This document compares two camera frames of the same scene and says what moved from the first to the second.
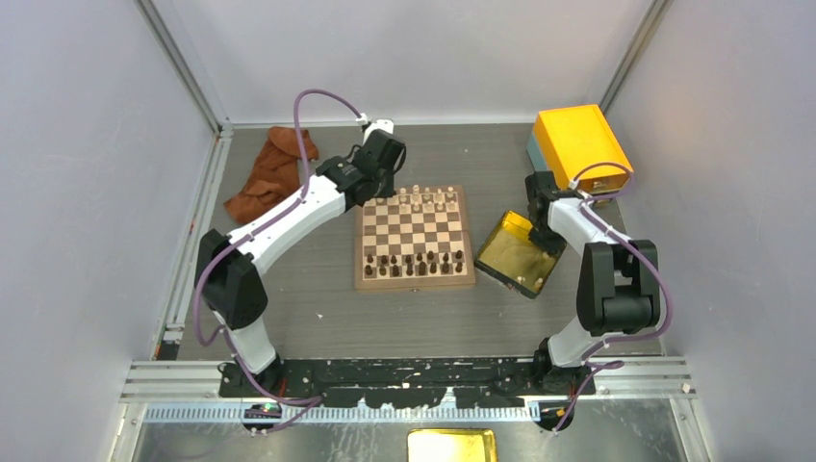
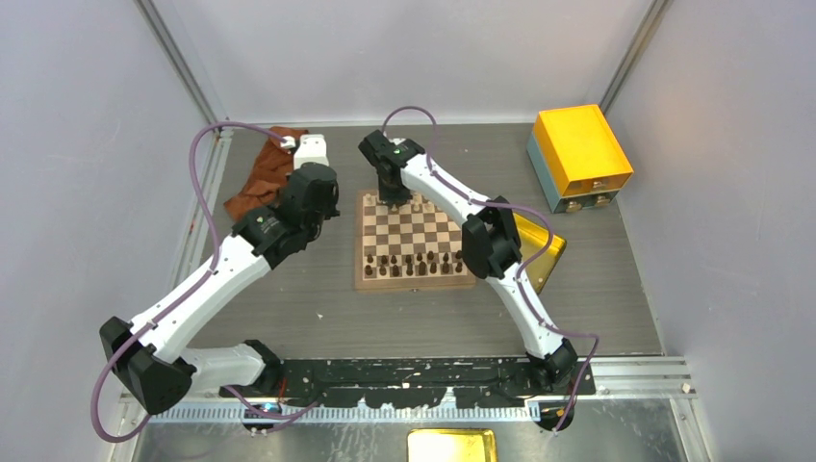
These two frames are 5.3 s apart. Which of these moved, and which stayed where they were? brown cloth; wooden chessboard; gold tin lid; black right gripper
Moved: black right gripper
Stayed: brown cloth; gold tin lid; wooden chessboard
